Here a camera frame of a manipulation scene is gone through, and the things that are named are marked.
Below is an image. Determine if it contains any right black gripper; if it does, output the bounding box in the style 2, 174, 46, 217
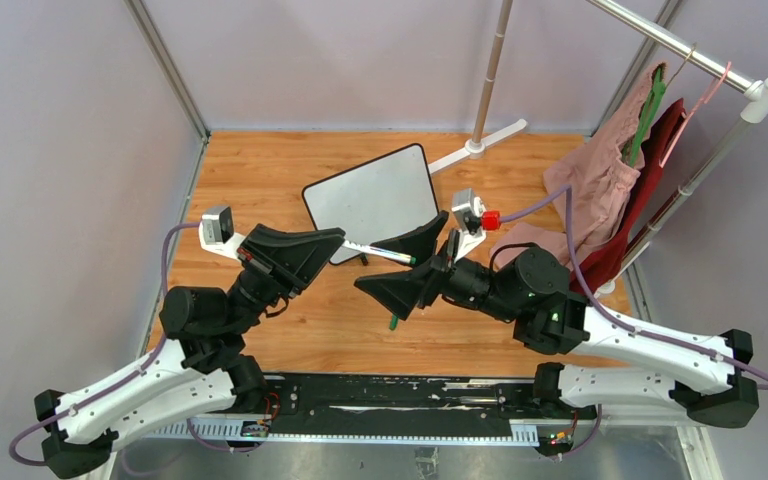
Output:
354, 211, 521, 324

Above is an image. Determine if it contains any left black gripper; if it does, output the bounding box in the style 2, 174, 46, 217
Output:
226, 224, 347, 334

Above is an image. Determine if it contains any whiteboard marker white body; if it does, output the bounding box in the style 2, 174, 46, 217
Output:
342, 240, 416, 265

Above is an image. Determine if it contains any small whiteboard black frame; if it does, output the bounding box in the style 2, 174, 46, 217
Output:
302, 143, 439, 244

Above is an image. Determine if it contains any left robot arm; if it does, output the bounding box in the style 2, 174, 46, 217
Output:
34, 219, 345, 479

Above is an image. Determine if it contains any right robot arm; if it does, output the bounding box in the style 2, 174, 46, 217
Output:
355, 217, 759, 429

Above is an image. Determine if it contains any dark red garment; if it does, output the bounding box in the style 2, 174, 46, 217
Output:
577, 98, 686, 292

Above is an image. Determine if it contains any pink garment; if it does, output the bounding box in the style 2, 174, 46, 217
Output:
496, 62, 668, 273

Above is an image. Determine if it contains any green clothes hanger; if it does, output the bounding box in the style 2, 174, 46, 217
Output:
622, 63, 667, 167

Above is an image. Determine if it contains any pink clothes hanger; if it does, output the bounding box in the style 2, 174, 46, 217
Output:
658, 61, 732, 168

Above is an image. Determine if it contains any metal clothes rack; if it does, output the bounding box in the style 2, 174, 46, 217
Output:
428, 1, 768, 294

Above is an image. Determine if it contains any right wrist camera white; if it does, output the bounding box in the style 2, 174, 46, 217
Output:
451, 188, 502, 261

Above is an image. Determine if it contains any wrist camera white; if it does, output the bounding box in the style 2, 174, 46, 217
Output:
451, 188, 502, 261
198, 205, 245, 259

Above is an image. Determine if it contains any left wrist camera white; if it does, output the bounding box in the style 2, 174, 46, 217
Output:
198, 205, 245, 259

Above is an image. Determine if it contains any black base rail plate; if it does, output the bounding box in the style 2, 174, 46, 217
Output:
100, 370, 697, 458

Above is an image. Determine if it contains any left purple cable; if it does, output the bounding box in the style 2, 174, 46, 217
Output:
7, 222, 273, 468

